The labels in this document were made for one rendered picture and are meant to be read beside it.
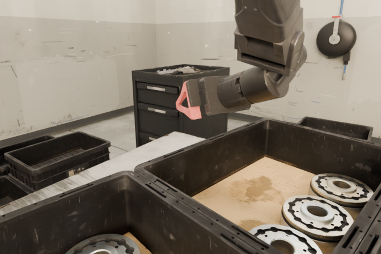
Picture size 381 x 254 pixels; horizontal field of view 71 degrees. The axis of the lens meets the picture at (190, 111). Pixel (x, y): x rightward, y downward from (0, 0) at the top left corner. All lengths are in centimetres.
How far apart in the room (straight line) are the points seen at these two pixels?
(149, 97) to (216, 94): 142
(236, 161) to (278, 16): 39
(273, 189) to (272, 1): 40
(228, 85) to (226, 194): 22
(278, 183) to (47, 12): 321
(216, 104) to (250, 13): 19
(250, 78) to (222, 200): 24
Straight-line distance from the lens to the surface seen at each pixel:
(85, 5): 377
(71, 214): 41
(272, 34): 33
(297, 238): 43
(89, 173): 95
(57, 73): 354
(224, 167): 60
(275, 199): 56
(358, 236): 35
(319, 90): 343
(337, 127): 201
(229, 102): 46
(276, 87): 41
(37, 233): 41
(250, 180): 61
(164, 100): 178
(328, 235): 45
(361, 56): 334
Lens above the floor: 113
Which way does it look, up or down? 16 degrees down
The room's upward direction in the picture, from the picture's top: straight up
